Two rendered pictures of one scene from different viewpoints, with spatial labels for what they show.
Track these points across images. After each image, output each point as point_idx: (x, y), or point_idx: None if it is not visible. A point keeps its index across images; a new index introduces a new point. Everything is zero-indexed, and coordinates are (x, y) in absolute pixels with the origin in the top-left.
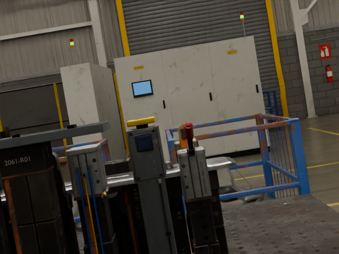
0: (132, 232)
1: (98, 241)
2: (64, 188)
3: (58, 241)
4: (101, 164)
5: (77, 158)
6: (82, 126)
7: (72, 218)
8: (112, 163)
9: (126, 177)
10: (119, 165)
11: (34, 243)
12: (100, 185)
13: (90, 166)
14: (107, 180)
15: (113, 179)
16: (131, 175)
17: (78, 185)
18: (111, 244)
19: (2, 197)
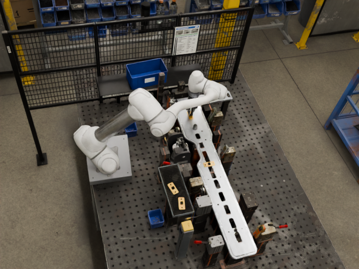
0: (217, 224)
1: (194, 218)
2: None
3: (169, 213)
4: (202, 210)
5: (196, 202)
6: (190, 203)
7: (223, 197)
8: (245, 201)
9: (225, 214)
10: (246, 205)
11: (167, 206)
12: (196, 213)
13: (196, 207)
14: (221, 208)
15: (223, 210)
16: (228, 215)
17: (194, 206)
18: (194, 223)
19: (208, 172)
